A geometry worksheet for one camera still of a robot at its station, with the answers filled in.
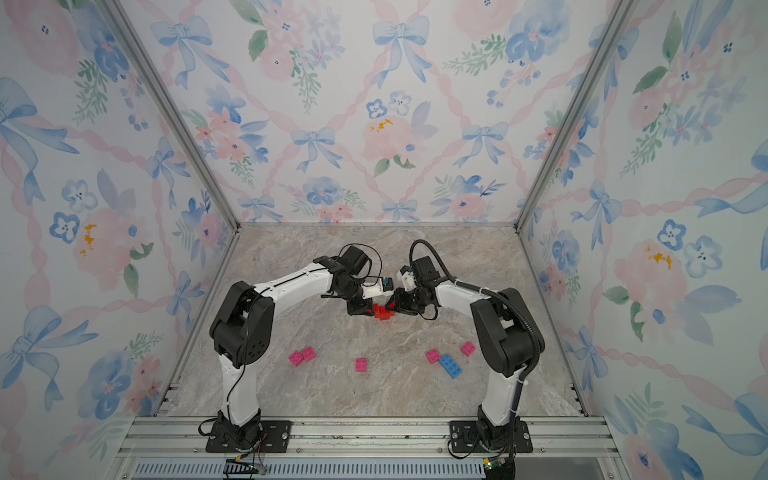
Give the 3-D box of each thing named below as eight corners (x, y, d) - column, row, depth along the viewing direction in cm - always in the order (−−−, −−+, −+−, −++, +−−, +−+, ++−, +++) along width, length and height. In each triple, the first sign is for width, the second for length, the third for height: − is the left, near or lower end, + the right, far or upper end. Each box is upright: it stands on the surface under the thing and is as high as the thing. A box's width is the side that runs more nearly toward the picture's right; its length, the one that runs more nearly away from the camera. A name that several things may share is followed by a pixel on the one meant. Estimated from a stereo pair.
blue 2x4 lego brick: (453, 379, 85) (454, 377, 83) (438, 361, 88) (439, 359, 87) (461, 372, 86) (463, 370, 85) (446, 355, 90) (447, 352, 88)
